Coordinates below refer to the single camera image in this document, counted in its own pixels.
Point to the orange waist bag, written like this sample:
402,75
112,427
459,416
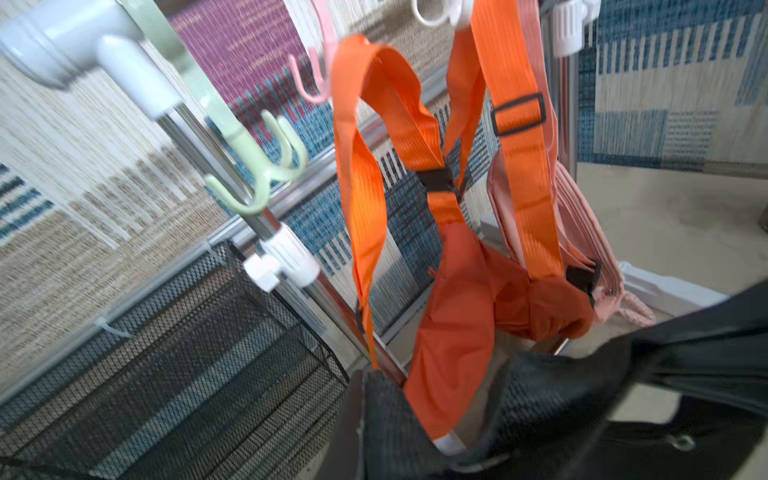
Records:
499,54
455,337

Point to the pink waist bag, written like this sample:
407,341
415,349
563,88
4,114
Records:
582,241

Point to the black waist bag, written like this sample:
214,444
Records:
685,399

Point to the left green hook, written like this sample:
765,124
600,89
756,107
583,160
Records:
294,155

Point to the pink hook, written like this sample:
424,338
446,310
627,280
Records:
321,65

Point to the white hook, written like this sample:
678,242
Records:
433,14

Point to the black mesh shelf rack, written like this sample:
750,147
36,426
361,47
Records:
207,377

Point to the white and steel clothes rack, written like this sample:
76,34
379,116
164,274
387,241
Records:
97,200

